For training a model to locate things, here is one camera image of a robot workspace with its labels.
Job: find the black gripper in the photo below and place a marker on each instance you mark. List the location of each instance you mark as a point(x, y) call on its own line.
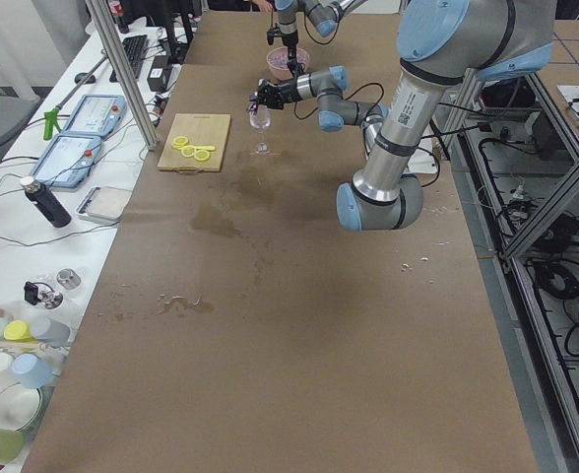
point(285, 92)
point(290, 40)

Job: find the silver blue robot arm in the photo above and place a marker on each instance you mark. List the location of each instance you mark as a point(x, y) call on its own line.
point(324, 18)
point(438, 41)

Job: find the clear wine glass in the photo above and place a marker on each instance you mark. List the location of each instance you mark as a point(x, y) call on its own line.
point(260, 120)

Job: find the wooden cutting board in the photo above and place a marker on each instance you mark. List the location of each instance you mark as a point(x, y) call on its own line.
point(201, 129)

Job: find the lemon slice near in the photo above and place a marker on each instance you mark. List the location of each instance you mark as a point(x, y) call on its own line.
point(201, 156)

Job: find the lemon slice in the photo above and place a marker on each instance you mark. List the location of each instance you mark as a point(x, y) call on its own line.
point(201, 156)
point(188, 151)
point(179, 142)

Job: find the lemon slice middle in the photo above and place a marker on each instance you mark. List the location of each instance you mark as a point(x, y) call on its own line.
point(188, 151)

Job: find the lemon slice far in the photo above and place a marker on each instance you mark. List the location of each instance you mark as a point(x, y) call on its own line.
point(179, 142)

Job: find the black keyboard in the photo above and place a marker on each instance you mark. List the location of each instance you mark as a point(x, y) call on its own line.
point(135, 48)

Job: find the teach pendant far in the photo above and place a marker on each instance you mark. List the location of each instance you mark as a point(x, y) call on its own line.
point(95, 115)

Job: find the teach pendant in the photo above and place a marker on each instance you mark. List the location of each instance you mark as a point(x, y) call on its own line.
point(67, 161)
point(95, 115)

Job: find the white kitchen scale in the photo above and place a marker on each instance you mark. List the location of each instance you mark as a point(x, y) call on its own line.
point(104, 205)

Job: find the teach pendant near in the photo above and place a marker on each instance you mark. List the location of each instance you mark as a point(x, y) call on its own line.
point(67, 161)

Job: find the green air gun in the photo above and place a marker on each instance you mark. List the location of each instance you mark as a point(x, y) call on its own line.
point(51, 124)

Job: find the black water bottle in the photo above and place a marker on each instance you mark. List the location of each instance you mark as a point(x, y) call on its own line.
point(45, 202)

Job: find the glass jar steel lid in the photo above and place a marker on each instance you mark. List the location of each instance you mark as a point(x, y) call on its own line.
point(40, 293)

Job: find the grey cup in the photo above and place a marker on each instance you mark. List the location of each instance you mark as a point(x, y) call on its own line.
point(50, 331)

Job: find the yellow cup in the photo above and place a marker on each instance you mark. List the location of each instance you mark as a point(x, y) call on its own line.
point(18, 331)

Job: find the light blue cup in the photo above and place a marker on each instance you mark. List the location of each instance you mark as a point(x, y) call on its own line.
point(31, 371)

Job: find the aluminium frame post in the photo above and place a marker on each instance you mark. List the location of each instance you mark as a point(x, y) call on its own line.
point(112, 44)

